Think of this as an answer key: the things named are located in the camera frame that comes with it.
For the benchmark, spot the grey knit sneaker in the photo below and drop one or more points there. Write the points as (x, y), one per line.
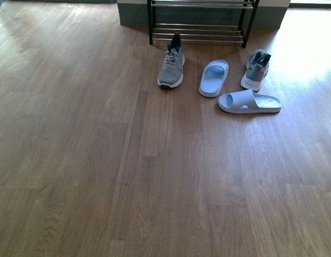
(257, 69)
(171, 73)

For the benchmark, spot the light blue slide slipper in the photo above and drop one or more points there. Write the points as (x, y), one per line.
(249, 102)
(213, 78)

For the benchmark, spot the black metal shoe rack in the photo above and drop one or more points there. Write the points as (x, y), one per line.
(216, 22)

